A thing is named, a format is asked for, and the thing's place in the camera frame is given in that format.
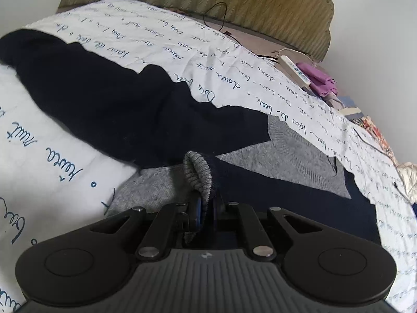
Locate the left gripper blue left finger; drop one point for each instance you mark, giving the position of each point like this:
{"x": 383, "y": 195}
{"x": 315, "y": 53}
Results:
{"x": 194, "y": 212}

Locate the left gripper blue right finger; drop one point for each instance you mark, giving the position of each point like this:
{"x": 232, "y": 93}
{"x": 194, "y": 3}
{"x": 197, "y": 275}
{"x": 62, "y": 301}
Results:
{"x": 215, "y": 210}

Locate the grey and navy knit sweater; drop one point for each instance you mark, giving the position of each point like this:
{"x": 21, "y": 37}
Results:
{"x": 179, "y": 145}

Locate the cream and pink clothes pile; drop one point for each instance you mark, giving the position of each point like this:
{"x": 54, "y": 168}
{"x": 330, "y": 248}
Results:
{"x": 408, "y": 174}

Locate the white script-print bed sheet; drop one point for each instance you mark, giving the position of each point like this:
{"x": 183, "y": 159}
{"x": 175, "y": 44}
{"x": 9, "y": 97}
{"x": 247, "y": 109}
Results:
{"x": 51, "y": 182}

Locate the purple crumpled cloth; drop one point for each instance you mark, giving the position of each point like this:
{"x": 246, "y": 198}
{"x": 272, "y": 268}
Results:
{"x": 320, "y": 82}

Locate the white power strip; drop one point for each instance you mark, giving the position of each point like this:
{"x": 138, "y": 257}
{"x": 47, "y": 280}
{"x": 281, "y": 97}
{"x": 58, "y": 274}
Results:
{"x": 293, "y": 71}

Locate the colourful floral fabric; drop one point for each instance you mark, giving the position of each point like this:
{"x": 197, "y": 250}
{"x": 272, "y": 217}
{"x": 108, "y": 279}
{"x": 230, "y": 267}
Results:
{"x": 367, "y": 124}

